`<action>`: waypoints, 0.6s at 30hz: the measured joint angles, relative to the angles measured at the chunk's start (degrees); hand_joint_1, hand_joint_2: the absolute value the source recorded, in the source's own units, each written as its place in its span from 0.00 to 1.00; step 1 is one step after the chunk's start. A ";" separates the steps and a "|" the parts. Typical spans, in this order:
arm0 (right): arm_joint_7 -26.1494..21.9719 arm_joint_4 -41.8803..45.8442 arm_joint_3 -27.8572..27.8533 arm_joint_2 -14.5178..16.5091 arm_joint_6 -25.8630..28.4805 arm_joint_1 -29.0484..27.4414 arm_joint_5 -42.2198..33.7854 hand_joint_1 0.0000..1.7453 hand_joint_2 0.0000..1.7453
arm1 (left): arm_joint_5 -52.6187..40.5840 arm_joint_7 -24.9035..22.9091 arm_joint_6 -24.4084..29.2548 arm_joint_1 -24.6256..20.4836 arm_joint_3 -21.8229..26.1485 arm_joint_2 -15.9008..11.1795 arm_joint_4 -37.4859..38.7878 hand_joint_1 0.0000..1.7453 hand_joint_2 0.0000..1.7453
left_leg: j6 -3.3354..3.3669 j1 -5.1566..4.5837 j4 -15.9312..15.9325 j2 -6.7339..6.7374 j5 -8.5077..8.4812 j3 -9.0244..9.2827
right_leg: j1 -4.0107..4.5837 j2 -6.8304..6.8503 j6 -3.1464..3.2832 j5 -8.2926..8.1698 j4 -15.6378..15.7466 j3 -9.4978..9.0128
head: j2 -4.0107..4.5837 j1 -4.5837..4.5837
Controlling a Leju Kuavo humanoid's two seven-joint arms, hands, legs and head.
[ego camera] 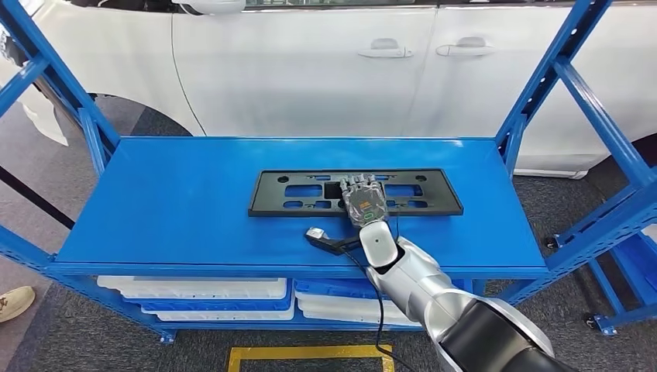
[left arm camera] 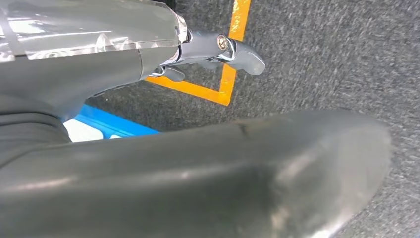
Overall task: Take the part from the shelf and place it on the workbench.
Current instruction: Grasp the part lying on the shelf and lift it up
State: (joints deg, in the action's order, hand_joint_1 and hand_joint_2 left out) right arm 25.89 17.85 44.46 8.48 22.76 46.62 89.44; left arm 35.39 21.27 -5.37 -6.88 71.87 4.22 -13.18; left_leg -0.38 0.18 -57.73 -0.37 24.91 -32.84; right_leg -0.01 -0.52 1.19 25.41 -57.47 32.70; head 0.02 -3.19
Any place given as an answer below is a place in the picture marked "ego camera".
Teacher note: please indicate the person's beige shoe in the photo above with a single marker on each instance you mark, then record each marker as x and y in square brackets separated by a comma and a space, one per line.
[15, 303]

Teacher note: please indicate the white car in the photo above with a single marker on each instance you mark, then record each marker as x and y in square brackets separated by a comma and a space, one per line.
[308, 77]

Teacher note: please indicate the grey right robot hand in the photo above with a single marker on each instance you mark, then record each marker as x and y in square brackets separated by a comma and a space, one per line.
[365, 203]

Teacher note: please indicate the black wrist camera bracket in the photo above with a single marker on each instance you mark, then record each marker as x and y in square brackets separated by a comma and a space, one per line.
[339, 244]

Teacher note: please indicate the black barrier belt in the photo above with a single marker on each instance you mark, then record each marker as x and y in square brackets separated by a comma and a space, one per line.
[36, 197]

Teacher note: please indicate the yellow floor tape square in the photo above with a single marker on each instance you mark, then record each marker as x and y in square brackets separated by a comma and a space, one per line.
[308, 353]

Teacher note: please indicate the blue metal shelf rack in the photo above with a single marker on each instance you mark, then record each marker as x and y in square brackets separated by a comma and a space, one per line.
[179, 205]

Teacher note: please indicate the blue wheeled shelf rack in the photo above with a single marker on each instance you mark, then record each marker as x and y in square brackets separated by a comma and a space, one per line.
[641, 267]

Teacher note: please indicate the black plastic plate frame part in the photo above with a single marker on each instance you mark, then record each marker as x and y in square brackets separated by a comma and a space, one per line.
[436, 203]

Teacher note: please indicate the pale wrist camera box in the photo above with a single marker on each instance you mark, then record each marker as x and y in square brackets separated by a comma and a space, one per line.
[317, 235]

